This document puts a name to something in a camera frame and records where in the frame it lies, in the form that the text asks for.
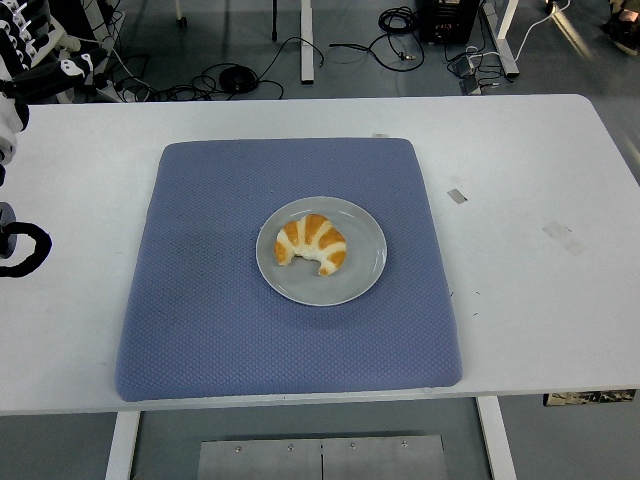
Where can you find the blue quilted table mat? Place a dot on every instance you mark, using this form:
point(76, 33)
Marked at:
point(225, 330)

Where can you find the white background desk leg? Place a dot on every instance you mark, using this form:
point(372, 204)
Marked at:
point(506, 45)
point(306, 45)

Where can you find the round grey ceramic plate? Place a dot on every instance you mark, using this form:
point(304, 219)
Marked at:
point(362, 272)

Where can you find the grey metal plate with screws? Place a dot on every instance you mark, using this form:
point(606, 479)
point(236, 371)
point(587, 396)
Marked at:
point(280, 460)

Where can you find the black round floor puck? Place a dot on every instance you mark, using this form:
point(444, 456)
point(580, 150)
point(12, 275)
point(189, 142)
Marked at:
point(237, 80)

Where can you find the grey floor pedal box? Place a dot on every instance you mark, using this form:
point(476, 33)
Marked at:
point(470, 86)

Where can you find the golden croissant bread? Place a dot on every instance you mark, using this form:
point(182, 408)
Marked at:
point(310, 235)

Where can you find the white table leg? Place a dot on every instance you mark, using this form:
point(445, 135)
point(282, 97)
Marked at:
point(122, 445)
point(497, 440)

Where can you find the black equipment box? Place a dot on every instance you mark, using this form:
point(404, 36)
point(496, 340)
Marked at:
point(445, 20)

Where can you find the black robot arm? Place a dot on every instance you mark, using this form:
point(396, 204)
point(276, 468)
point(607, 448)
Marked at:
point(46, 247)

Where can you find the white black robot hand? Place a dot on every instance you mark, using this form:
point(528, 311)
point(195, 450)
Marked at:
point(12, 120)

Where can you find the white equipment stand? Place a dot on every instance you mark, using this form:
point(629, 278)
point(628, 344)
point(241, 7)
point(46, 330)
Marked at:
point(111, 35)

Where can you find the white office chair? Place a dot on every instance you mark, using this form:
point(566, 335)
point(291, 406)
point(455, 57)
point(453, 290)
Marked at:
point(71, 43)

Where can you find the small grey tape piece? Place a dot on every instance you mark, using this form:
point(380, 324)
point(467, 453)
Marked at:
point(456, 196)

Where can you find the long clear tape piece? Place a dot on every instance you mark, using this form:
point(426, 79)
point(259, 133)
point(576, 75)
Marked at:
point(564, 238)

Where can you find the person's foot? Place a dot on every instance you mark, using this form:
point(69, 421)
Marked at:
point(622, 27)

